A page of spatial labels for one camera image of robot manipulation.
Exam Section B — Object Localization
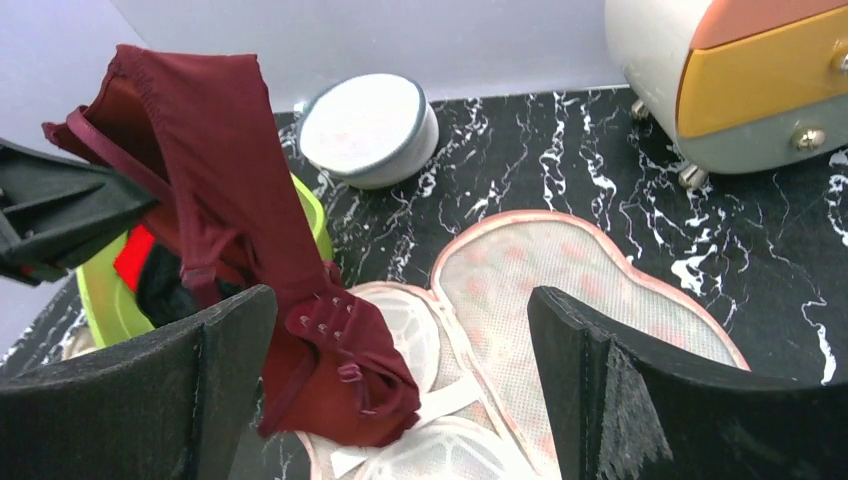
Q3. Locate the round grey mesh laundry bag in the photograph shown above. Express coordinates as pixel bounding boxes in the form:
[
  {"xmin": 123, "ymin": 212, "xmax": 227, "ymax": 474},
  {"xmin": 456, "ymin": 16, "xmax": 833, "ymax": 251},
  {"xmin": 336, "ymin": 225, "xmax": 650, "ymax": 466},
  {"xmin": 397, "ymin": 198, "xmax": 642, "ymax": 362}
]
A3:
[{"xmin": 296, "ymin": 73, "xmax": 439, "ymax": 190}]

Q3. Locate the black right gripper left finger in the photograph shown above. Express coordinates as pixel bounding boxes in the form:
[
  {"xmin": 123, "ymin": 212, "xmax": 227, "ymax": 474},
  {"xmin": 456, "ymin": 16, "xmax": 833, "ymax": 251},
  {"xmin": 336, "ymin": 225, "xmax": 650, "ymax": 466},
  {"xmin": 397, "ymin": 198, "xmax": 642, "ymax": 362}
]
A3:
[{"xmin": 1, "ymin": 286, "xmax": 277, "ymax": 479}]

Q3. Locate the maroon bra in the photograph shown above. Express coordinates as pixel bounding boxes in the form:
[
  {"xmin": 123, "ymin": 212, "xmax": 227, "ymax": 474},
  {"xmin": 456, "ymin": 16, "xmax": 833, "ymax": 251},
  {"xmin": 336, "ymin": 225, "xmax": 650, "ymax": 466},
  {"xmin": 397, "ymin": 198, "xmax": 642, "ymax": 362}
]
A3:
[{"xmin": 43, "ymin": 44, "xmax": 421, "ymax": 447}]

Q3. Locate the round white mini drawer cabinet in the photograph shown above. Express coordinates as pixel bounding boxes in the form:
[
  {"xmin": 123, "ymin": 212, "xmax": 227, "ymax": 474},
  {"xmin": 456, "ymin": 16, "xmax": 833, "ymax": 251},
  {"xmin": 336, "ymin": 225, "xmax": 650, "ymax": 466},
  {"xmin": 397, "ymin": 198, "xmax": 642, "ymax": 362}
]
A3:
[{"xmin": 604, "ymin": 1, "xmax": 847, "ymax": 189}]

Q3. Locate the black bra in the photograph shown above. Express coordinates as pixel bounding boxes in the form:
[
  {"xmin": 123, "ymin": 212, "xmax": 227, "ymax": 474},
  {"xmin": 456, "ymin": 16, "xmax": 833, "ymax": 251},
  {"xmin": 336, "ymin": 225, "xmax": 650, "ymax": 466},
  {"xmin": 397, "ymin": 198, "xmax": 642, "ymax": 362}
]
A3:
[{"xmin": 135, "ymin": 243, "xmax": 246, "ymax": 331}]

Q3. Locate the red bra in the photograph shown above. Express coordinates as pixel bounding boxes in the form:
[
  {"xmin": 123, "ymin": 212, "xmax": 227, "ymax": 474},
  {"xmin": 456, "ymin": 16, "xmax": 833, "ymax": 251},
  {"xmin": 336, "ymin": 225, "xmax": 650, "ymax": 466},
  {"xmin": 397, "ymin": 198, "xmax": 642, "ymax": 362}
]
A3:
[{"xmin": 113, "ymin": 225, "xmax": 156, "ymax": 293}]

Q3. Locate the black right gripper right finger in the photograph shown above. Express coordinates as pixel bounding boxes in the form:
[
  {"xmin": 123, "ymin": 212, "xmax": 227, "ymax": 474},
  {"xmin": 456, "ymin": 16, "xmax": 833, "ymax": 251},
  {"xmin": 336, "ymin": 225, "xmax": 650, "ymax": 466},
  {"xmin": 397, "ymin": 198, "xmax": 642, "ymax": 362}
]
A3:
[{"xmin": 527, "ymin": 287, "xmax": 847, "ymax": 479}]

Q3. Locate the green plastic basin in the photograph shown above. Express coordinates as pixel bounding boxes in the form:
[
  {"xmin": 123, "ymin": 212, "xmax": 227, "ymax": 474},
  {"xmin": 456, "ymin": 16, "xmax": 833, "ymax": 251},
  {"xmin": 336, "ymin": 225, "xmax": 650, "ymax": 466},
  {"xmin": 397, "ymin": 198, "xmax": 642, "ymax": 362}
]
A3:
[{"xmin": 76, "ymin": 177, "xmax": 334, "ymax": 348}]

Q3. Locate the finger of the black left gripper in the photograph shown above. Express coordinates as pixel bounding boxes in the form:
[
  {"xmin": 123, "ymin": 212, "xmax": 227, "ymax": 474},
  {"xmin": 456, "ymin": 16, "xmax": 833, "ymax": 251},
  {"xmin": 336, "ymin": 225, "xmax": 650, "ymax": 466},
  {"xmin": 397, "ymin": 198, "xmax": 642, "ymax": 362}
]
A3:
[
  {"xmin": 1, "ymin": 218, "xmax": 126, "ymax": 286},
  {"xmin": 1, "ymin": 145, "xmax": 156, "ymax": 229}
]

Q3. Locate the floral mesh laundry bag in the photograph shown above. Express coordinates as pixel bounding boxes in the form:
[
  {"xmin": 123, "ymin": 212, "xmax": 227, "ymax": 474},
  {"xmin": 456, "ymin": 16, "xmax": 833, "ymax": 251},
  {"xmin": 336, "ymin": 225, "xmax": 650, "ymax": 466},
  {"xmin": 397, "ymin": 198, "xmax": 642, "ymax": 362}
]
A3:
[{"xmin": 301, "ymin": 210, "xmax": 747, "ymax": 479}]

